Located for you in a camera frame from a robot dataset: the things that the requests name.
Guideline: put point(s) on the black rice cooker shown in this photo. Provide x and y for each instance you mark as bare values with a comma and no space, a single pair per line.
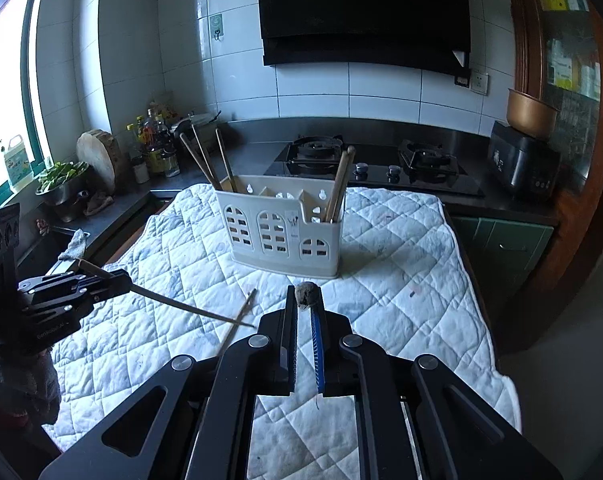
524,165

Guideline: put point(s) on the yellow-capped sauce bottle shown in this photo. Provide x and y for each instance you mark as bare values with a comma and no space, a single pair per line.
141,132

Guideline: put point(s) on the black gas stove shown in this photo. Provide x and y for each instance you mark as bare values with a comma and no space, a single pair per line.
381,165

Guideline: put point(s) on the black range hood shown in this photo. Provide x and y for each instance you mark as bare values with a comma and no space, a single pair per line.
361,10

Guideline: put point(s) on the green leafy vegetables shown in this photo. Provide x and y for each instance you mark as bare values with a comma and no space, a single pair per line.
61,172

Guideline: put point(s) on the green base cabinet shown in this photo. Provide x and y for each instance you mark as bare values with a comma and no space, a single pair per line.
501,255

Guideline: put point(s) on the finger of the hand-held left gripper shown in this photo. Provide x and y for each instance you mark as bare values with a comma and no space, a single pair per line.
61,282
56,307

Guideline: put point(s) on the large cooking oil bottle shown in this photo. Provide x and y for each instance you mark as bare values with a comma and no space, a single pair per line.
159,145

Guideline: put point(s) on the white detergent jug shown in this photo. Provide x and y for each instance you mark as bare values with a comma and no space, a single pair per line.
18,160

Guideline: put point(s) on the white wall socket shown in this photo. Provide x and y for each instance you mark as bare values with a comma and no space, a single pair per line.
479,82

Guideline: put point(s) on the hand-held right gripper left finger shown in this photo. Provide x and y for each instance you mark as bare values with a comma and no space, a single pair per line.
286,350

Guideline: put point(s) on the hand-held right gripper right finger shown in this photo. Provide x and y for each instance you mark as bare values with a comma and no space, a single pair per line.
317,355

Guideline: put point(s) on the dark sauce bottle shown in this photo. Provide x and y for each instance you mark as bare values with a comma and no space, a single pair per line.
131,137

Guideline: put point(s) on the small clear jar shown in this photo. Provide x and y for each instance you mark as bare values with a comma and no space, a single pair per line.
172,165

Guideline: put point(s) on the person's left forearm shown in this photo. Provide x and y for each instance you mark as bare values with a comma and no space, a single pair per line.
16,390

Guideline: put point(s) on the steel kitchen sink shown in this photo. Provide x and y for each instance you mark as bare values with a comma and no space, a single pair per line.
46,247

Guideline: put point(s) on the grey dish rag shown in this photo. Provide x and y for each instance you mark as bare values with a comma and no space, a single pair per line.
75,245

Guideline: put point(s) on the round wooden cutting board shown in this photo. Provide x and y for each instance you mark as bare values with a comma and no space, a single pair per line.
98,160

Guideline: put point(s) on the wooden glass-door cabinet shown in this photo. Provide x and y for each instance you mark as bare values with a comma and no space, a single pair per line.
576,110

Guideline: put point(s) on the green wall hook sticker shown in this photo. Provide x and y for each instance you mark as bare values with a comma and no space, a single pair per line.
217,25

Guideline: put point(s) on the kitchen window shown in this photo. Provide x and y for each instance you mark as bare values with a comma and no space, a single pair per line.
6,85

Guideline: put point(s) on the white plastic utensil holder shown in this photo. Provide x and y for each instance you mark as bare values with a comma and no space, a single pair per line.
276,204

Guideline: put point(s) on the gnarled wood piece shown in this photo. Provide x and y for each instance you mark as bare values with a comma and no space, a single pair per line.
97,204

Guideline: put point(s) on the metal bowl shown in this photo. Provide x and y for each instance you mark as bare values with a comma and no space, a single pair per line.
61,197

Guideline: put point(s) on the white quilted cloth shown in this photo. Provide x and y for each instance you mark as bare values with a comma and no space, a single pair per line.
406,270

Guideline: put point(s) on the copper inner pot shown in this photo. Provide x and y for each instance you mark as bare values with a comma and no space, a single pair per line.
531,112

